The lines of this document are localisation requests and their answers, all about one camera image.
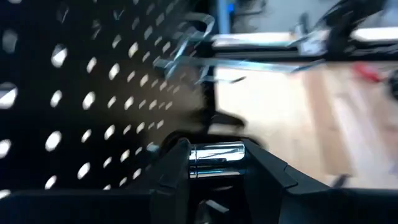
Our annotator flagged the small red-handled tool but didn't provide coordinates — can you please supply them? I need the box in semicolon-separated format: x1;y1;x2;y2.
352;63;384;83

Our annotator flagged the short black screwdriver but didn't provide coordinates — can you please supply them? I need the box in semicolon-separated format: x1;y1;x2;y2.
228;75;248;85

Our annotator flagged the chrome socket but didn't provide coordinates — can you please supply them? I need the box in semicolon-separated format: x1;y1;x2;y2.
188;141;246;180

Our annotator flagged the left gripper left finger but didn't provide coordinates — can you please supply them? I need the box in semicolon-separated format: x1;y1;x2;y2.
129;138;192;224

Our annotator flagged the silver double prong hook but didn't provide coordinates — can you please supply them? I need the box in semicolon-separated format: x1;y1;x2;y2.
172;12;216;65

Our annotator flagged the black metal pegboard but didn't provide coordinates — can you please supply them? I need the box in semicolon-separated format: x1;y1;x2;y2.
0;0;218;194

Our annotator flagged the black C-clamp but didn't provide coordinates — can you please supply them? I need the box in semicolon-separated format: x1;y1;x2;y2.
387;68;398;101

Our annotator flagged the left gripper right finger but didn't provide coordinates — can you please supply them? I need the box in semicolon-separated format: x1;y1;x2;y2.
244;139;330;224

